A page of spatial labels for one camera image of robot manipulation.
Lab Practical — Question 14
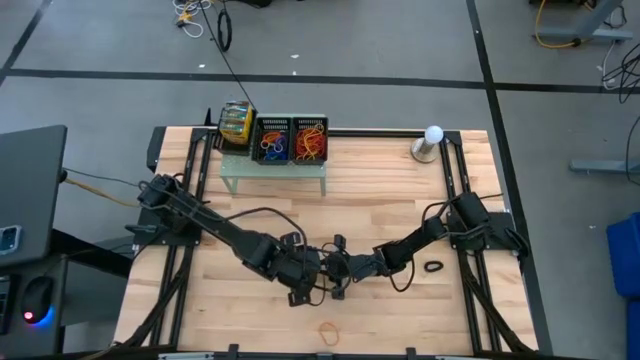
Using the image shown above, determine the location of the blue plastic bin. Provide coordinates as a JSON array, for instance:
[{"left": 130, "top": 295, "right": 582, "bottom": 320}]
[{"left": 605, "top": 211, "right": 640, "bottom": 360}]

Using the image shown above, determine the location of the smartphone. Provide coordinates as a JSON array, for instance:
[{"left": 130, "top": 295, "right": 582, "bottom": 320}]
[{"left": 0, "top": 224, "right": 24, "bottom": 257}]

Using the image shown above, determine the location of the yellow-brown cable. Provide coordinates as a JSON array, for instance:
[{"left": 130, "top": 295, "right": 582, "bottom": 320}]
[{"left": 63, "top": 175, "right": 146, "bottom": 210}]

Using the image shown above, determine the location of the grey desk leg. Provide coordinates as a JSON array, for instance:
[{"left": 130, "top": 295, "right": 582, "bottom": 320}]
[{"left": 537, "top": 0, "right": 634, "bottom": 44}]

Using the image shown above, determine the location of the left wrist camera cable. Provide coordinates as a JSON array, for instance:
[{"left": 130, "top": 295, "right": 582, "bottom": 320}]
[{"left": 218, "top": 206, "right": 310, "bottom": 252}]

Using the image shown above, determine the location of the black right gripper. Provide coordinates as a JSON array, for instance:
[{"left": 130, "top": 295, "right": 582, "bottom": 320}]
[{"left": 324, "top": 233, "right": 391, "bottom": 301}]

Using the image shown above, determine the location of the white bulb on metal stand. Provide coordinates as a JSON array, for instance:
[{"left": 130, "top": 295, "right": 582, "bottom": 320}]
[{"left": 410, "top": 125, "right": 446, "bottom": 165}]

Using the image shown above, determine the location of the black plastic mesh basket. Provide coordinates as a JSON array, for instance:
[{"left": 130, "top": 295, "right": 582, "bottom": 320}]
[
  {"left": 213, "top": 112, "right": 257, "bottom": 163},
  {"left": 291, "top": 115, "right": 330, "bottom": 166},
  {"left": 254, "top": 115, "right": 293, "bottom": 166}
]

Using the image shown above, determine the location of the pale green metal shelf riser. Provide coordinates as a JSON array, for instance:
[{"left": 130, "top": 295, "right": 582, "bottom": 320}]
[{"left": 218, "top": 112, "right": 328, "bottom": 198}]

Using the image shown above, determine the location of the white and yellow cable bundle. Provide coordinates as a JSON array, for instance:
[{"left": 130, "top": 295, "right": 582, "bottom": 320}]
[{"left": 172, "top": 0, "right": 207, "bottom": 40}]

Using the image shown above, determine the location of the grey floor bar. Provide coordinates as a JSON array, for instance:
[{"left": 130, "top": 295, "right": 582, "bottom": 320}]
[{"left": 569, "top": 158, "right": 640, "bottom": 176}]

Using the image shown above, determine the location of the orange rubber band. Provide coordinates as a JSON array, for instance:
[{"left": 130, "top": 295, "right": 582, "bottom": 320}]
[
  {"left": 294, "top": 127, "right": 327, "bottom": 162},
  {"left": 318, "top": 321, "right": 341, "bottom": 348}
]

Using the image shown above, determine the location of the black coiled cable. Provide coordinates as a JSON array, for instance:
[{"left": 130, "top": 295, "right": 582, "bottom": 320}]
[{"left": 216, "top": 8, "right": 234, "bottom": 53}]

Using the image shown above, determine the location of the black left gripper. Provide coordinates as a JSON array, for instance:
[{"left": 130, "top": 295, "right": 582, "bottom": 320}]
[{"left": 272, "top": 232, "right": 322, "bottom": 307}]

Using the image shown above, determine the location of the black computer mouse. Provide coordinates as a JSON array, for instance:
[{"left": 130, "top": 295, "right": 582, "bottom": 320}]
[{"left": 20, "top": 275, "right": 56, "bottom": 327}]

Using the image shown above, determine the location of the black cable bundle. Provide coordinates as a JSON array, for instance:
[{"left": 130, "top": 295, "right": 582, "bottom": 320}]
[{"left": 601, "top": 42, "right": 640, "bottom": 105}]

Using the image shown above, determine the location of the long black floor cable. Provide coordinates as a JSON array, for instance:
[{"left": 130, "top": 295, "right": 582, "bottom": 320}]
[{"left": 198, "top": 0, "right": 259, "bottom": 115}]

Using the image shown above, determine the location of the yellow floor cable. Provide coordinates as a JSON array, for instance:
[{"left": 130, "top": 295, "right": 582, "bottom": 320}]
[{"left": 534, "top": 0, "right": 582, "bottom": 51}]

